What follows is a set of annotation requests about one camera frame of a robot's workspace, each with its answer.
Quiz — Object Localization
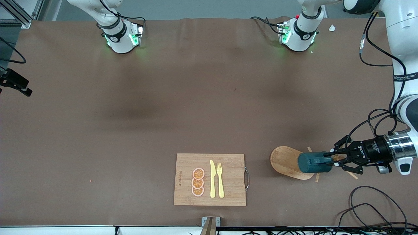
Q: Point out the dark teal mug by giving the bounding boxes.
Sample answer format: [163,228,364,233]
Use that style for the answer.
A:
[297,151,334,174]

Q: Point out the wooden mug rack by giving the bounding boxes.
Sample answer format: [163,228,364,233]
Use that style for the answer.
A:
[270,145,359,183]

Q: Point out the bamboo cutting board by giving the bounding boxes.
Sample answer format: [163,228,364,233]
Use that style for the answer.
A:
[173,153,247,207]

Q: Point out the yellow plastic fork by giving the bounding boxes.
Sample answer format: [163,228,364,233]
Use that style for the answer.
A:
[217,162,225,199]

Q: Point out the yellow plastic knife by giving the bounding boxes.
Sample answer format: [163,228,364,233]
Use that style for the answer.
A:
[210,160,216,199]

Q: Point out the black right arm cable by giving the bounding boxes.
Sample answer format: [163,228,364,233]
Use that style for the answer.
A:
[0,36,27,64]

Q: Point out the black looped floor cable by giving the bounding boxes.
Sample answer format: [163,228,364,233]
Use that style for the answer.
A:
[336,203,393,235]
[349,185,409,235]

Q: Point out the aluminium frame profile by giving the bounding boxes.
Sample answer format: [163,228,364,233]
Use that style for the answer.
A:
[0,0,43,29]

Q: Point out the black right base cable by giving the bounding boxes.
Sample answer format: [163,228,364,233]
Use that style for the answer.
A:
[99,0,147,33]

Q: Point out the black base cable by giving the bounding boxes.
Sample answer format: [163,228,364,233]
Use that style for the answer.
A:
[250,16,282,35]
[99,0,147,33]

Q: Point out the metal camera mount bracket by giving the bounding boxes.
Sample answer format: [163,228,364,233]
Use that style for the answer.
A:
[200,216,221,235]

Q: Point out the black left base cable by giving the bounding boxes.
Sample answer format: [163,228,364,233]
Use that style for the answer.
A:
[250,16,282,35]

